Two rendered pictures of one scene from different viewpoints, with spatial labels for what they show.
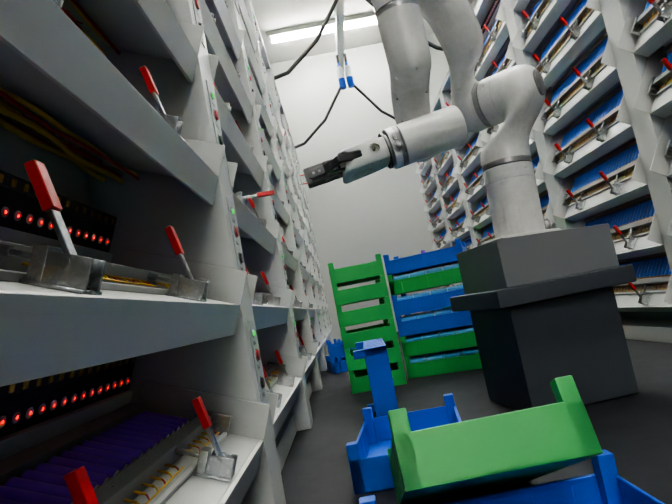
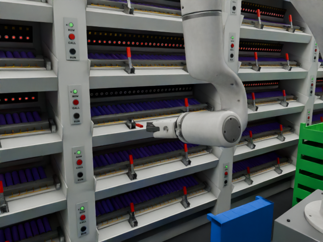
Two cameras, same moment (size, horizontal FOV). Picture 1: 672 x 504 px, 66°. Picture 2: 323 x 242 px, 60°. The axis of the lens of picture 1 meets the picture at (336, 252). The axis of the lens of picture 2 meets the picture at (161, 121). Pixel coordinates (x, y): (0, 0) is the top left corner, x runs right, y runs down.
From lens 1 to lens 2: 1.03 m
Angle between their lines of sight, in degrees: 59
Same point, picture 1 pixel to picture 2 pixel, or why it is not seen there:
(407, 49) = (188, 61)
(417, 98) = (225, 87)
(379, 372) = (215, 234)
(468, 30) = (316, 8)
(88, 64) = not seen: outside the picture
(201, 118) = (59, 109)
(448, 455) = not seen: outside the picture
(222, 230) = (63, 164)
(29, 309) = not seen: outside the picture
